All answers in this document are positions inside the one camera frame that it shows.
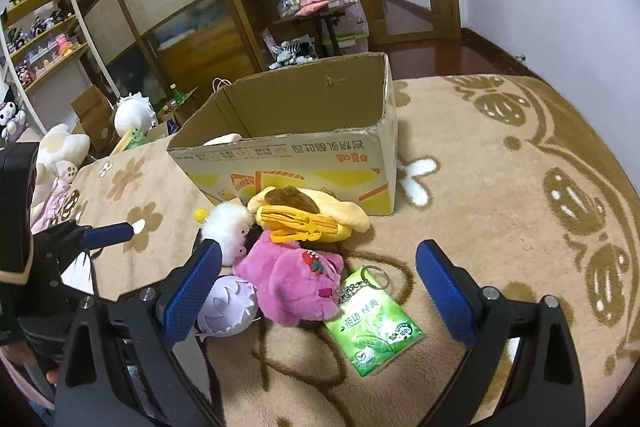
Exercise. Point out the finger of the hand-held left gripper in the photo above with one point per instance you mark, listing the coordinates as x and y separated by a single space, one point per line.
110 234

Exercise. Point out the pink bedding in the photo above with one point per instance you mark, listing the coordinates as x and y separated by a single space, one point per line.
47 207

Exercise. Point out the white-haired round plush doll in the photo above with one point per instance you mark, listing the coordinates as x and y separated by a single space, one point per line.
132 114

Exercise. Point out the green glass bottle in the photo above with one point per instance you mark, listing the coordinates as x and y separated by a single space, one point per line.
177 96

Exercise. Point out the black white rabbit plush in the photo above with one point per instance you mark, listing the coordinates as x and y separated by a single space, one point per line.
12 112

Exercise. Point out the toy display shelf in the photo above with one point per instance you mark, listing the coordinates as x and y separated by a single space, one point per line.
45 37

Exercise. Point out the yellow dog plush pouch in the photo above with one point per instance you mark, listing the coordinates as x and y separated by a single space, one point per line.
340 213

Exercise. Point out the pale cream plush toy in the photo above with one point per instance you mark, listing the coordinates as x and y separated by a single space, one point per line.
225 139

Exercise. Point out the green frog toy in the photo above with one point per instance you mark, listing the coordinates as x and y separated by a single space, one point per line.
136 138

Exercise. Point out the purple round plush toy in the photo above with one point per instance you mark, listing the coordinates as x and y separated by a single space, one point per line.
231 302

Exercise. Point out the large white cat plush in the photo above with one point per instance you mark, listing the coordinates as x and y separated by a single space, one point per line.
62 147

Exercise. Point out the brown cardboard box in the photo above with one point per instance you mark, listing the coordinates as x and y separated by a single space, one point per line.
92 117

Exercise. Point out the beige floral blanket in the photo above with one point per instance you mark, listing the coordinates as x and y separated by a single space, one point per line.
500 207

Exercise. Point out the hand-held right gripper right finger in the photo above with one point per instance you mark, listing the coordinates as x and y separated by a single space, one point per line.
447 294

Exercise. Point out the person's left forearm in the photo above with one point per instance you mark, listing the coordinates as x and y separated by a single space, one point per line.
25 382

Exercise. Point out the green tissue packet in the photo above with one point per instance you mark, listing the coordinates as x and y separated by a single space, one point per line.
372 332

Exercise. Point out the small dark table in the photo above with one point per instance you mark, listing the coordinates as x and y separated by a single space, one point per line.
327 14

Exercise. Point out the zebra striped plush toy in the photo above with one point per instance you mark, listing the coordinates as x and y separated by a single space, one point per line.
292 52

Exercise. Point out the pink cloth bag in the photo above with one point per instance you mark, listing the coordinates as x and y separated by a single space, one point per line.
317 2

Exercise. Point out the clear storage bin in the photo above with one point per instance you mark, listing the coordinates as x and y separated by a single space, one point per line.
350 32

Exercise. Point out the white fluffy plush toy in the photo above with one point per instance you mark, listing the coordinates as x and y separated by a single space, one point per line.
227 221

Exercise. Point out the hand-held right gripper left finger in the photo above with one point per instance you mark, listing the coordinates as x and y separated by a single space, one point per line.
190 294

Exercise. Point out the pink plush toy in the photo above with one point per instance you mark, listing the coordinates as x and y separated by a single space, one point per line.
285 277

